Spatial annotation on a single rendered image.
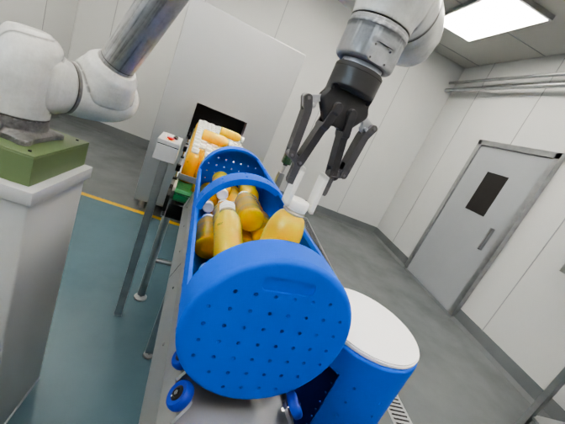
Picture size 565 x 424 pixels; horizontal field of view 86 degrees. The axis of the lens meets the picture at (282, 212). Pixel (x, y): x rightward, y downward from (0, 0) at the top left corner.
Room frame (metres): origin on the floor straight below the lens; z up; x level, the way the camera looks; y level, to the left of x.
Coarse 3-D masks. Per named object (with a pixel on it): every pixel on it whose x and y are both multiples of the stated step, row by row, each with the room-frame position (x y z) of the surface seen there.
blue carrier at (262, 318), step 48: (192, 240) 0.57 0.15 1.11; (192, 288) 0.39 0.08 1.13; (240, 288) 0.38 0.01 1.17; (288, 288) 0.41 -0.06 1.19; (336, 288) 0.43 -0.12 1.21; (192, 336) 0.37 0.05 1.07; (240, 336) 0.39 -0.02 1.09; (288, 336) 0.42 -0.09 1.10; (336, 336) 0.45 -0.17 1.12; (240, 384) 0.41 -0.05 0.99; (288, 384) 0.44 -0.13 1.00
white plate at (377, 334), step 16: (352, 304) 0.75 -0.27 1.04; (368, 304) 0.79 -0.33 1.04; (352, 320) 0.67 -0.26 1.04; (368, 320) 0.70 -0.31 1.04; (384, 320) 0.74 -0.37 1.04; (352, 336) 0.60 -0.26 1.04; (368, 336) 0.63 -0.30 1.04; (384, 336) 0.66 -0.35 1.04; (400, 336) 0.69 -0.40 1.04; (368, 352) 0.57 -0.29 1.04; (384, 352) 0.59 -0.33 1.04; (400, 352) 0.62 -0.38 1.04; (416, 352) 0.65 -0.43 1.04; (400, 368) 0.57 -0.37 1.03
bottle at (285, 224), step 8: (288, 208) 0.50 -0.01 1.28; (272, 216) 0.50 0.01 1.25; (280, 216) 0.49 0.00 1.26; (288, 216) 0.49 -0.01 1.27; (296, 216) 0.49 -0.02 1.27; (304, 216) 0.51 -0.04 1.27; (272, 224) 0.49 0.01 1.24; (280, 224) 0.48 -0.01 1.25; (288, 224) 0.48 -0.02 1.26; (296, 224) 0.49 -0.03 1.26; (264, 232) 0.49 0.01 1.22; (272, 232) 0.48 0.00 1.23; (280, 232) 0.48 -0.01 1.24; (288, 232) 0.48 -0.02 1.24; (296, 232) 0.48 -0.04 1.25; (288, 240) 0.48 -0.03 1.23; (296, 240) 0.49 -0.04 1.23
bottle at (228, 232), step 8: (224, 208) 0.70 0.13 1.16; (232, 208) 0.70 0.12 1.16; (216, 216) 0.68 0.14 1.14; (224, 216) 0.66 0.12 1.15; (232, 216) 0.67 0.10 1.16; (216, 224) 0.65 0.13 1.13; (224, 224) 0.64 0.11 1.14; (232, 224) 0.65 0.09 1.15; (240, 224) 0.67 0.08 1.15; (216, 232) 0.64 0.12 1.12; (224, 232) 0.63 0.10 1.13; (232, 232) 0.63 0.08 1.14; (240, 232) 0.66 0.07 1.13; (216, 240) 0.62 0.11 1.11; (224, 240) 0.61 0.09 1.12; (232, 240) 0.62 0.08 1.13; (240, 240) 0.64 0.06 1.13; (216, 248) 0.60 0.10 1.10; (224, 248) 0.60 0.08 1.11
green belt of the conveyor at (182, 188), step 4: (180, 180) 1.53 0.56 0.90; (180, 184) 1.47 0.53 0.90; (184, 184) 1.49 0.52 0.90; (188, 184) 1.52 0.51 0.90; (192, 184) 1.54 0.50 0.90; (176, 188) 1.38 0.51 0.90; (180, 188) 1.41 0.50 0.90; (184, 188) 1.43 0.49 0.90; (188, 188) 1.46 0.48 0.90; (176, 192) 1.37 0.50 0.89; (180, 192) 1.38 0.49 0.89; (184, 192) 1.39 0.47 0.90; (188, 192) 1.41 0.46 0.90; (192, 192) 1.43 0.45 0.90; (176, 196) 1.36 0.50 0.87; (180, 196) 1.37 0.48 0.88; (184, 196) 1.38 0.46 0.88; (188, 196) 1.39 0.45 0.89; (176, 200) 1.37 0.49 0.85; (180, 200) 1.38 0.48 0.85; (184, 200) 1.38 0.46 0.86
